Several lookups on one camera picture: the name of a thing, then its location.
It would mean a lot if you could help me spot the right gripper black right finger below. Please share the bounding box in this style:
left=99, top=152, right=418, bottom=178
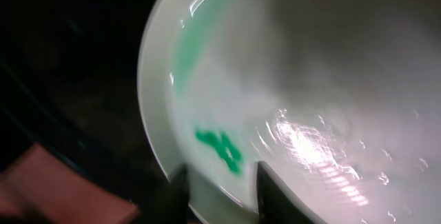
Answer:
left=256, top=161, right=324, bottom=224

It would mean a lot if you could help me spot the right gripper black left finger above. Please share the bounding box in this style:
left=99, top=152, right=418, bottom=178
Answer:
left=134, top=165, right=189, bottom=224

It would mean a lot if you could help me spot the pale green plate bottom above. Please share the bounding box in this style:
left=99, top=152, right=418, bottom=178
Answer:
left=138, top=0, right=440, bottom=223

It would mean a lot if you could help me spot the round black tray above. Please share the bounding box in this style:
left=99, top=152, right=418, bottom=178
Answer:
left=1, top=0, right=169, bottom=219

